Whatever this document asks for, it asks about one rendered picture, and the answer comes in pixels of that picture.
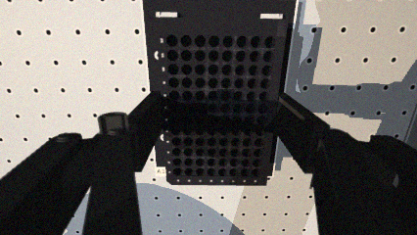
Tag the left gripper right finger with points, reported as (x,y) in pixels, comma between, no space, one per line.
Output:
(349,199)

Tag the grey flat rectangular plate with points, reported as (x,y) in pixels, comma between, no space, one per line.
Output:
(63,63)

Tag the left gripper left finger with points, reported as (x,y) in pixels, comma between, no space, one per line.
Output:
(41,194)

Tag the black well plate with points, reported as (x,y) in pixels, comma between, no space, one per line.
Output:
(219,80)

